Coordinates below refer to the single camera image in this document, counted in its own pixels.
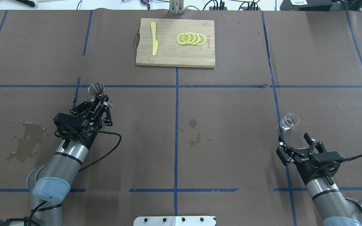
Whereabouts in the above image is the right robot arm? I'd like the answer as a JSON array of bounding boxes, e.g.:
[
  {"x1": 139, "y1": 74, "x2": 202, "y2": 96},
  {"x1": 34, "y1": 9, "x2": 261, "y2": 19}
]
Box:
[{"x1": 276, "y1": 133, "x2": 362, "y2": 226}]

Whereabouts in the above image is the lemon slice one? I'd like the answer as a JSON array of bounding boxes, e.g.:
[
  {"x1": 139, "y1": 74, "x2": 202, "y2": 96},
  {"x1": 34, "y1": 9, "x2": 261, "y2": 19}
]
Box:
[{"x1": 176, "y1": 33, "x2": 191, "y2": 45}]

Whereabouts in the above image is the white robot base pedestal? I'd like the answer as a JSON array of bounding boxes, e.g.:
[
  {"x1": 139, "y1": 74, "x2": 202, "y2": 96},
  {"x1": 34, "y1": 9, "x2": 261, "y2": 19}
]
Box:
[{"x1": 133, "y1": 216, "x2": 217, "y2": 226}]

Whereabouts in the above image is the lemon slice two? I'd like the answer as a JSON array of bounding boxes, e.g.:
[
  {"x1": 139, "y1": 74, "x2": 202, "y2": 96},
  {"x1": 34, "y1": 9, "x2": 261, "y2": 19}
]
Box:
[{"x1": 187, "y1": 32, "x2": 198, "y2": 45}]

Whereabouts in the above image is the yellow plastic knife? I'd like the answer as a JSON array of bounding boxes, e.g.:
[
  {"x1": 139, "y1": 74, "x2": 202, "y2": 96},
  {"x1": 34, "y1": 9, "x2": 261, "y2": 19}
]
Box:
[{"x1": 150, "y1": 21, "x2": 158, "y2": 56}]

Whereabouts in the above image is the aluminium frame post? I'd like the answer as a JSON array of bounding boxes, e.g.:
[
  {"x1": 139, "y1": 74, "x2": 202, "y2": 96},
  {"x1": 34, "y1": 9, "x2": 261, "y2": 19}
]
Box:
[{"x1": 169, "y1": 0, "x2": 185, "y2": 15}]

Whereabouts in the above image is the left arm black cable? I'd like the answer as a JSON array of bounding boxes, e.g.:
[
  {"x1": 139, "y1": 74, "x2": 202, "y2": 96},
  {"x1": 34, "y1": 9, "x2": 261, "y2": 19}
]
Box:
[{"x1": 27, "y1": 130, "x2": 122, "y2": 220}]

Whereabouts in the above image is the steel jigger shaker cup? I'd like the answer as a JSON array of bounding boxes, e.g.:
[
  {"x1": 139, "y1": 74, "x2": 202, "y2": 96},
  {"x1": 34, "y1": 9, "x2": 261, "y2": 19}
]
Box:
[{"x1": 88, "y1": 83, "x2": 112, "y2": 108}]

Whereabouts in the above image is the black box on table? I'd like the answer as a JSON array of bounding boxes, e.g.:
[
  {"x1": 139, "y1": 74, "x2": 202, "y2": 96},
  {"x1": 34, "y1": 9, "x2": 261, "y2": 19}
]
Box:
[{"x1": 280, "y1": 0, "x2": 333, "y2": 11}]

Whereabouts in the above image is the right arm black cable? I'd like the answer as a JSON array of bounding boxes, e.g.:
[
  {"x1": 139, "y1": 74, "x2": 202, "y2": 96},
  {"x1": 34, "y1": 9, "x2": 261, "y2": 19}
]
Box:
[{"x1": 341, "y1": 153, "x2": 362, "y2": 162}]

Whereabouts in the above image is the lemon slice three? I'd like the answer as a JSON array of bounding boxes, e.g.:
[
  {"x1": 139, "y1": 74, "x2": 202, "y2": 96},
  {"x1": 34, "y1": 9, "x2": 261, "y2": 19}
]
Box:
[{"x1": 191, "y1": 33, "x2": 200, "y2": 45}]

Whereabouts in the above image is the lemon slice four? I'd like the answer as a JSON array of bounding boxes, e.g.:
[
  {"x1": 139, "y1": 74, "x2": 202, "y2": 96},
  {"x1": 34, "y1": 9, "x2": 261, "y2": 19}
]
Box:
[{"x1": 196, "y1": 34, "x2": 206, "y2": 46}]

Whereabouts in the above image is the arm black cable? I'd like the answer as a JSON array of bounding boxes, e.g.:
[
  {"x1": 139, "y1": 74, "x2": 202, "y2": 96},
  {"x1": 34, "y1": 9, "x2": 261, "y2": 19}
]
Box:
[
  {"x1": 27, "y1": 130, "x2": 122, "y2": 220},
  {"x1": 341, "y1": 153, "x2": 362, "y2": 162}
]

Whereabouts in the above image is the bamboo cutting board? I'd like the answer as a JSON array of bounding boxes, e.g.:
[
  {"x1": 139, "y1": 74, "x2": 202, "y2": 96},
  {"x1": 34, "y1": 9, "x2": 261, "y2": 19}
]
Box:
[{"x1": 135, "y1": 18, "x2": 216, "y2": 68}]

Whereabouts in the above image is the black handheld tool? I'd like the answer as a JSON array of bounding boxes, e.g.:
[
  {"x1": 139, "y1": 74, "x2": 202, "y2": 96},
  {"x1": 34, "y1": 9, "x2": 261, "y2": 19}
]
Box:
[{"x1": 15, "y1": 0, "x2": 36, "y2": 8}]

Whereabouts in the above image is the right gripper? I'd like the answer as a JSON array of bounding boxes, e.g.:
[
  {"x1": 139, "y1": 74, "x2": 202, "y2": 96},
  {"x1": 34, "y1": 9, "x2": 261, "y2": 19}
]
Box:
[{"x1": 276, "y1": 133, "x2": 343, "y2": 185}]

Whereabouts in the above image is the clear glass measuring cup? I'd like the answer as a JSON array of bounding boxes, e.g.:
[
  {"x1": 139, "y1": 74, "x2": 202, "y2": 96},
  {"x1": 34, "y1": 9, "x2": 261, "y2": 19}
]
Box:
[{"x1": 279, "y1": 113, "x2": 300, "y2": 131}]

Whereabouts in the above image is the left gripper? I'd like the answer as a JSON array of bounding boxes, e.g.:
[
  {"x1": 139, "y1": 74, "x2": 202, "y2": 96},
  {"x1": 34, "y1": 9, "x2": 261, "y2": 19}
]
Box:
[{"x1": 53, "y1": 96, "x2": 112, "y2": 150}]

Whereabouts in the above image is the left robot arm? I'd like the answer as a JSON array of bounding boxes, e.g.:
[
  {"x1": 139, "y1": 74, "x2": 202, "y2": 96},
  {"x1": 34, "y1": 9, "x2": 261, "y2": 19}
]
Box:
[{"x1": 0, "y1": 95, "x2": 112, "y2": 226}]

